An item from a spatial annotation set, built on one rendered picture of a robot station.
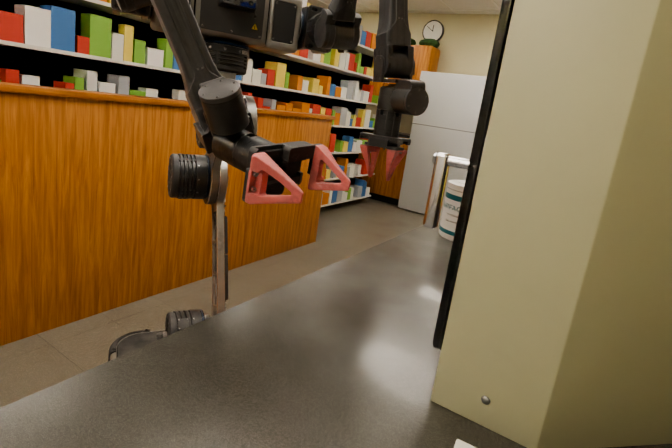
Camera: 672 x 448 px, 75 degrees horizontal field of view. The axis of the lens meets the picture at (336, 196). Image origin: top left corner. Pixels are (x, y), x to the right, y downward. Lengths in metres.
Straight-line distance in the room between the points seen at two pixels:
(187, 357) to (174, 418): 0.10
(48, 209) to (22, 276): 0.31
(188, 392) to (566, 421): 0.38
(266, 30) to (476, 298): 1.03
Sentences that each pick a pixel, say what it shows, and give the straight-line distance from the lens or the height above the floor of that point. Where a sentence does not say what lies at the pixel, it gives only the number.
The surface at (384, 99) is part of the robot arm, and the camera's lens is 0.97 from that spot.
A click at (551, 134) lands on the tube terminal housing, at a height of 1.25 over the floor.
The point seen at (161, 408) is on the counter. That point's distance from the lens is 0.49.
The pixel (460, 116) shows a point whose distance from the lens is 5.55.
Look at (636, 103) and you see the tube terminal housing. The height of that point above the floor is 1.28.
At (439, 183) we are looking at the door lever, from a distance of 0.51.
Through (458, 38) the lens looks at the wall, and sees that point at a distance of 6.43.
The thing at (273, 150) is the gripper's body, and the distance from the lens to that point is 0.59.
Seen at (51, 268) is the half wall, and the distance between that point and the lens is 2.45.
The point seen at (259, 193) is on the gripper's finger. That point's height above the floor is 1.12.
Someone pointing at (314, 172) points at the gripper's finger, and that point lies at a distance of 0.64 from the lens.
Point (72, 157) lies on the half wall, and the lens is 2.34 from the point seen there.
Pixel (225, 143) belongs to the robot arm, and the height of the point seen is 1.17.
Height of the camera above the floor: 1.24
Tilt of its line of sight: 12 degrees down
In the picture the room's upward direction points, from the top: 8 degrees clockwise
